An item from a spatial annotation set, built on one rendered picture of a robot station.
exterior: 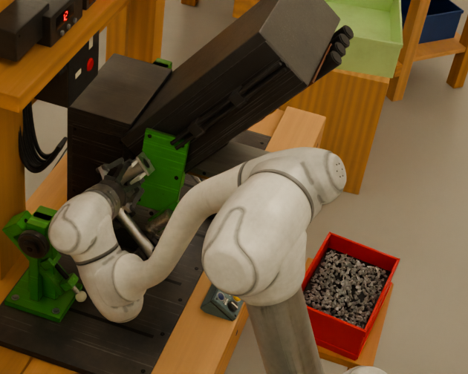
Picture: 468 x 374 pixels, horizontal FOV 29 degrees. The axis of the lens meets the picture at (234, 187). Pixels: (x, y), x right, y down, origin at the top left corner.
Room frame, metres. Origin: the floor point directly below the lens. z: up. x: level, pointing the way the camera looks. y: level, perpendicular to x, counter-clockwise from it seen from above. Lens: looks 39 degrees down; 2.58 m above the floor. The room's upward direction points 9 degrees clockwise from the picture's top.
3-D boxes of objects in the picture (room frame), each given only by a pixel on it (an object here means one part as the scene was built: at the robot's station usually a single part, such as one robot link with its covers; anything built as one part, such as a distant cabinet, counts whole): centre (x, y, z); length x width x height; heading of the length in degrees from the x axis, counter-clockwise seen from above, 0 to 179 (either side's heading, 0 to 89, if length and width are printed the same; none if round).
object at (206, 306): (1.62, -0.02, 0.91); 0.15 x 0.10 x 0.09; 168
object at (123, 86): (2.00, 0.34, 1.07); 0.30 x 0.18 x 0.34; 168
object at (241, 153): (1.93, 0.11, 1.11); 0.39 x 0.16 x 0.03; 78
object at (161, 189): (1.78, 0.18, 1.17); 0.13 x 0.12 x 0.20; 168
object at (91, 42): (1.81, 0.45, 1.42); 0.17 x 0.12 x 0.15; 168
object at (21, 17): (1.63, 0.50, 1.59); 0.15 x 0.07 x 0.07; 168
